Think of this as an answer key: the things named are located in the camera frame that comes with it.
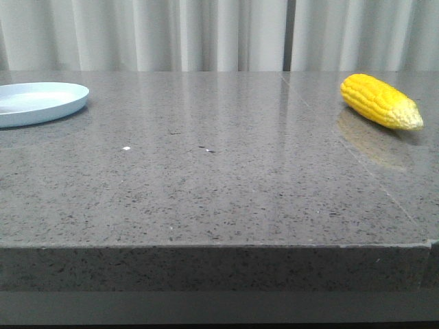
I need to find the white pleated curtain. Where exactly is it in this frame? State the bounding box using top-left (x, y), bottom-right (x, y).
top-left (1, 1), bottom-right (438, 71)

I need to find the light blue round plate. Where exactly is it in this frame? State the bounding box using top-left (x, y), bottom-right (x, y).
top-left (1, 82), bottom-right (89, 128)

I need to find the yellow corn cob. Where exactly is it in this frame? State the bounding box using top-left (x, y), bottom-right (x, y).
top-left (340, 73), bottom-right (424, 131)

